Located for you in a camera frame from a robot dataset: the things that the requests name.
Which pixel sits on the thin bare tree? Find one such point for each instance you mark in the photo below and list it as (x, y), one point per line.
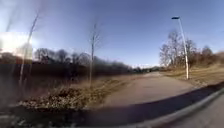
(26, 50)
(91, 56)

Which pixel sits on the grey asphalt path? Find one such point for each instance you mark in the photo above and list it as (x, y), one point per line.
(144, 90)

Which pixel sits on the dark wood of trees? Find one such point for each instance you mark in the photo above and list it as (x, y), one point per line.
(66, 65)

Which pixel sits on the dry grass verge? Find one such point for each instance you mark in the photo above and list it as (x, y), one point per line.
(70, 95)
(203, 74)

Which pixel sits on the row of bare trees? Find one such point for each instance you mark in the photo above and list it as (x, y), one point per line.
(173, 50)

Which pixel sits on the pale street lamp pole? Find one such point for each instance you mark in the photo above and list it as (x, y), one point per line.
(185, 56)

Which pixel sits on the pale kerb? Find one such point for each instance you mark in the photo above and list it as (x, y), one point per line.
(186, 109)

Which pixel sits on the grey asphalt road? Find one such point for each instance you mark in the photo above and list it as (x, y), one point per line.
(208, 118)

